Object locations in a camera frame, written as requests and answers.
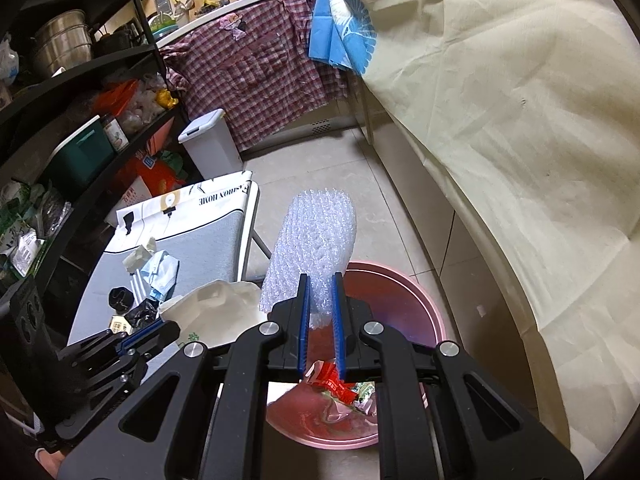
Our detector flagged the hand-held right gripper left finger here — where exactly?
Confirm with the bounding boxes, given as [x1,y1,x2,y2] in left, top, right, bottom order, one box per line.
[59,274,312,480]

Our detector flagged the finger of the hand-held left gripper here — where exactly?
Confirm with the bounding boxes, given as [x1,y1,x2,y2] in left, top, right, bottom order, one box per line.
[65,350,150,406]
[57,319,181,363]

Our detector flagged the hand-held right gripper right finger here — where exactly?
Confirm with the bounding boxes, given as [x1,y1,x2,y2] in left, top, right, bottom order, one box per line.
[331,271,586,480]

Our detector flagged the black wrapper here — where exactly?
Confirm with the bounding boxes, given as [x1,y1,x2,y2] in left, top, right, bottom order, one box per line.
[124,299,163,331]

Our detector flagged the black round cap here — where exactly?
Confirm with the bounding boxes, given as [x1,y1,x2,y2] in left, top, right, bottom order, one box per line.
[107,286,133,313]

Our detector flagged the red snack wrapper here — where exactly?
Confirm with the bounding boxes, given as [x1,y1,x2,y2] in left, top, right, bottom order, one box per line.
[305,360,358,406]

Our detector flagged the pink plastic trash bin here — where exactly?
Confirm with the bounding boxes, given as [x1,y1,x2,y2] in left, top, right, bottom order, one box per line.
[265,260,447,450]

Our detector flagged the light blue face mask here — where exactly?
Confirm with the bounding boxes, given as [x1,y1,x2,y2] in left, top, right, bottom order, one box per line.
[140,250,180,303]

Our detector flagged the white tissue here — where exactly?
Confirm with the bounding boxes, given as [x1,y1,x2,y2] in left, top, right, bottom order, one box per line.
[123,237,158,275]

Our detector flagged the white paper bag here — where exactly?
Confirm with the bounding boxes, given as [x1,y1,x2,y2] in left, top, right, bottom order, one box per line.
[159,280,268,351]

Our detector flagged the clear bubble wrap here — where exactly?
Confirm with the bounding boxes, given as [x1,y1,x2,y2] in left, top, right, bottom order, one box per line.
[259,186,357,331]

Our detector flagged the green food packets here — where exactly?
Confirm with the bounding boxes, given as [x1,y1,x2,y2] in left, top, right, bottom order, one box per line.
[0,180,73,281]

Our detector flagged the beige kitchen cabinet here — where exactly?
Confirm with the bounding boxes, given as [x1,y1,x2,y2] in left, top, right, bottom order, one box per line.
[350,77,531,331]

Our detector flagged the red package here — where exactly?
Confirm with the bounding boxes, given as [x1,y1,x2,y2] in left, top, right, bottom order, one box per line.
[120,152,188,211]

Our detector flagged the green storage box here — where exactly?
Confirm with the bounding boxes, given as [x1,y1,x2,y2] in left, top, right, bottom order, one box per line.
[42,116,117,188]

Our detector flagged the white pedal bin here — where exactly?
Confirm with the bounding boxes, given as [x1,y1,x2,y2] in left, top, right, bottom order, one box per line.
[178,108,244,181]

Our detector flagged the white labelled jar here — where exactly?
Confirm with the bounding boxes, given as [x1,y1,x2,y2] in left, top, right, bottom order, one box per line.
[102,116,128,152]

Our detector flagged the clear bag of garlic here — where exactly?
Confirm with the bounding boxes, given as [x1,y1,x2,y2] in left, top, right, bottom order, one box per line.
[122,74,166,126]

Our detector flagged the orange plastic bag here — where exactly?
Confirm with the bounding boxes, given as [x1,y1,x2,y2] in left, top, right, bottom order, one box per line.
[92,80,138,113]

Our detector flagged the cream cloth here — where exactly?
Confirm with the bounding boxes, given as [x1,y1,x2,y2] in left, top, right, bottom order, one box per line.
[340,0,640,441]

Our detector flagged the plaid shirt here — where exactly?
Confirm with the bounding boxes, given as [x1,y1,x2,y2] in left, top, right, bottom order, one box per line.
[162,0,358,153]

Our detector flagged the black shelf rack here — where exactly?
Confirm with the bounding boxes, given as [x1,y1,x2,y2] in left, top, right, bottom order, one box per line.
[0,0,191,311]

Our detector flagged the black pot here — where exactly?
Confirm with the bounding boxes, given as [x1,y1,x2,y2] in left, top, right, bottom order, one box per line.
[95,25,143,56]

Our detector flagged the blue printed cloth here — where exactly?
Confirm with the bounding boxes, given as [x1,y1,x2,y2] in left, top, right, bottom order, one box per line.
[307,0,377,75]

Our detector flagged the steel pot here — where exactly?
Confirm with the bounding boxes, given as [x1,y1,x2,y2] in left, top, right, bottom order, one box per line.
[31,9,93,78]

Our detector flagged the green bowl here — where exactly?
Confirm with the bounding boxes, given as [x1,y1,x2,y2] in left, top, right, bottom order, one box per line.
[150,14,180,36]

